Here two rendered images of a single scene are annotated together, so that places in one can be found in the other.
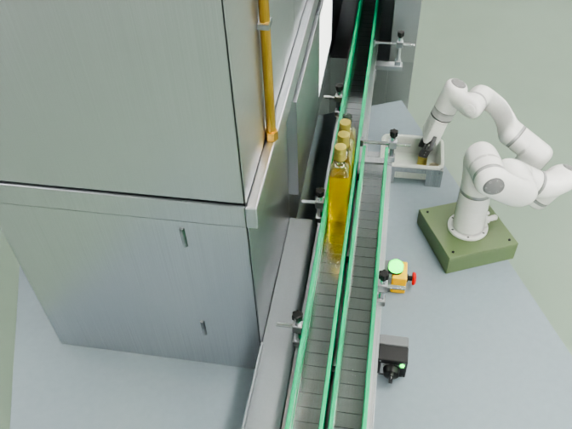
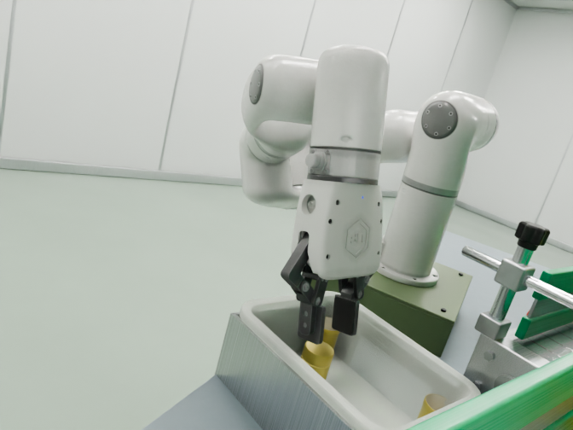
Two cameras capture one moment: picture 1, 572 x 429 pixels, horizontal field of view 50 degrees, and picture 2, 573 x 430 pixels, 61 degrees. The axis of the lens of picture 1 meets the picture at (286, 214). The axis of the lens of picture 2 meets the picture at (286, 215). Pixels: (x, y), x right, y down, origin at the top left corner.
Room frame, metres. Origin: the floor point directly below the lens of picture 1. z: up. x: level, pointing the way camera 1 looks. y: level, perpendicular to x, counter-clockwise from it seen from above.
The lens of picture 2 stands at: (2.13, -0.28, 1.08)
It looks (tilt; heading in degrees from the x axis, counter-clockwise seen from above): 15 degrees down; 215
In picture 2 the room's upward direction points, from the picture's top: 16 degrees clockwise
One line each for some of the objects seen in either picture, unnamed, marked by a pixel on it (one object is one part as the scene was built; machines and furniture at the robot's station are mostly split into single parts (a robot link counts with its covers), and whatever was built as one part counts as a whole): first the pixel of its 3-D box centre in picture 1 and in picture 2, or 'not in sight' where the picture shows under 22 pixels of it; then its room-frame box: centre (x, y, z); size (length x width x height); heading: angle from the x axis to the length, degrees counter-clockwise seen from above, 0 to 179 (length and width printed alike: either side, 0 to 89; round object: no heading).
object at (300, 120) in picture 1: (313, 65); not in sight; (1.79, -0.11, 1.15); 0.90 x 0.03 x 0.34; 169
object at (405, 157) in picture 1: (410, 159); (344, 380); (1.70, -0.46, 0.80); 0.22 x 0.17 x 0.09; 79
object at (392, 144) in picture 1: (385, 145); (534, 292); (1.60, -0.34, 0.95); 0.17 x 0.03 x 0.12; 79
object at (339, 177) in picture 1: (338, 191); not in sight; (1.35, -0.16, 0.99); 0.06 x 0.06 x 0.21; 80
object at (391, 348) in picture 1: (391, 356); not in sight; (0.89, -0.27, 0.79); 0.08 x 0.08 x 0.08; 79
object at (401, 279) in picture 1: (395, 277); not in sight; (1.17, -0.32, 0.79); 0.07 x 0.07 x 0.07; 79
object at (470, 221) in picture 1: (475, 208); (407, 226); (1.34, -0.59, 0.89); 0.16 x 0.13 x 0.15; 107
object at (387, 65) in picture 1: (392, 55); not in sight; (2.23, -0.47, 0.90); 0.17 x 0.05 x 0.23; 79
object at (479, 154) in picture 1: (481, 171); (447, 141); (1.34, -0.58, 1.05); 0.13 x 0.10 x 0.16; 0
